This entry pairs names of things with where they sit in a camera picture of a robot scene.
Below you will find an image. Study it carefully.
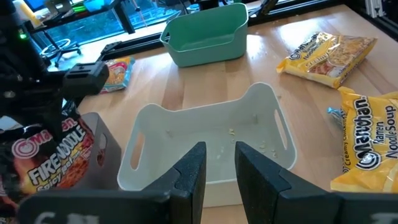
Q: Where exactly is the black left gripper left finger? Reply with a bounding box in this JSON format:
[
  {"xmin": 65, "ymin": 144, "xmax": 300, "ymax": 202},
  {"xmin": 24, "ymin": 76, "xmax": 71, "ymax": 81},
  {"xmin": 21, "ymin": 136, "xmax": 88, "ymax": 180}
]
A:
[{"xmin": 17, "ymin": 141, "xmax": 208, "ymax": 224}]

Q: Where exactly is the black fire noodle ramen pack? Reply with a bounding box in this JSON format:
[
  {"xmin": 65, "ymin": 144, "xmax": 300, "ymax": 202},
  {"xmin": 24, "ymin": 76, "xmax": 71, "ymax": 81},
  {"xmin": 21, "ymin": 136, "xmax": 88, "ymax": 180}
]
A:
[{"xmin": 0, "ymin": 104, "xmax": 96, "ymax": 220}]

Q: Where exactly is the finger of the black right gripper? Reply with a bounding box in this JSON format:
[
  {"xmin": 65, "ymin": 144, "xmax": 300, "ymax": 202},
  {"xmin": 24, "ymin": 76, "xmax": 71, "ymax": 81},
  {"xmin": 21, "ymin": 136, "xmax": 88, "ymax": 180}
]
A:
[{"xmin": 45, "ymin": 95, "xmax": 72, "ymax": 143}]

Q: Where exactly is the yellow creamy chicken ramen pack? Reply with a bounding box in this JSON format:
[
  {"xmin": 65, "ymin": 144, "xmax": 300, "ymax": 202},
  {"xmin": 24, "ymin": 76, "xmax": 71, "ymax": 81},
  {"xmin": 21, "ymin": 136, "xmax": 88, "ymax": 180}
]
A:
[
  {"xmin": 330, "ymin": 86, "xmax": 398, "ymax": 194},
  {"xmin": 275, "ymin": 30, "xmax": 378, "ymax": 90}
]

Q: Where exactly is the yellow white roll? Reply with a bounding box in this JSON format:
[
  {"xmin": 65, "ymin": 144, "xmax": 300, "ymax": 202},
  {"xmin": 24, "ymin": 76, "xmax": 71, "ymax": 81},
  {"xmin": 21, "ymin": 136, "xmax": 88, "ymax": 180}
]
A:
[{"xmin": 18, "ymin": 0, "xmax": 42, "ymax": 27}]

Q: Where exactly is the grey device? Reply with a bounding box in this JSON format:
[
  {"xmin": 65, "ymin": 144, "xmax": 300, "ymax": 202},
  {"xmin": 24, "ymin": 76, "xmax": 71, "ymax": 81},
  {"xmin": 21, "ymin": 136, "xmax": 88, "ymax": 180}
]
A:
[{"xmin": 44, "ymin": 0, "xmax": 73, "ymax": 14}]

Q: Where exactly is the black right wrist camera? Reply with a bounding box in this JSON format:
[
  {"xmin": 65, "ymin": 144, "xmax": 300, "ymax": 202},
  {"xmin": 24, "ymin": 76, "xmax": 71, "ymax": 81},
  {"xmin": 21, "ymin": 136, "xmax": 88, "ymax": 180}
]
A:
[{"xmin": 62, "ymin": 61, "xmax": 110, "ymax": 96}]

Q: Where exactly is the teal plastic bin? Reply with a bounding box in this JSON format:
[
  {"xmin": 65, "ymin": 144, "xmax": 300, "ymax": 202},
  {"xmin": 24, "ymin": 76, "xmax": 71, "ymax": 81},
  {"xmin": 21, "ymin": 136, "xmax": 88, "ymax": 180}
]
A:
[{"xmin": 159, "ymin": 2, "xmax": 249, "ymax": 68}]

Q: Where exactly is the cyan tray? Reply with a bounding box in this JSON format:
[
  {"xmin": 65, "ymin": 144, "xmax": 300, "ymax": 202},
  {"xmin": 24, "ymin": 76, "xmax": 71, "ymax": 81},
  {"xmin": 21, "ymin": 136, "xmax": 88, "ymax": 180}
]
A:
[{"xmin": 83, "ymin": 0, "xmax": 106, "ymax": 12}]

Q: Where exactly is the grey translucent plastic bin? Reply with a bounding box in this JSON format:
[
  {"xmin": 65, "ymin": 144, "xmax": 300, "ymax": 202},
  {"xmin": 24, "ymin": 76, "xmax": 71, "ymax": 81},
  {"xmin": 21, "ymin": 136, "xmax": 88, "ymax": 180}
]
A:
[{"xmin": 70, "ymin": 111, "xmax": 123, "ymax": 191}]

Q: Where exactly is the white plastic bin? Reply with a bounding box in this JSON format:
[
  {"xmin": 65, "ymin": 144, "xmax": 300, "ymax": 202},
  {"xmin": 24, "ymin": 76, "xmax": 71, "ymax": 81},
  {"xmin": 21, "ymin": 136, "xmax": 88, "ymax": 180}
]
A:
[{"xmin": 117, "ymin": 82, "xmax": 298, "ymax": 208}]

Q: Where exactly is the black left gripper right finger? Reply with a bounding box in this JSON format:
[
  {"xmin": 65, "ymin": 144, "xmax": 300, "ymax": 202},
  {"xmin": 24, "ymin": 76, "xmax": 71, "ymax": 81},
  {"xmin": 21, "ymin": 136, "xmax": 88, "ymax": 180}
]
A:
[{"xmin": 234, "ymin": 141, "xmax": 398, "ymax": 224}]

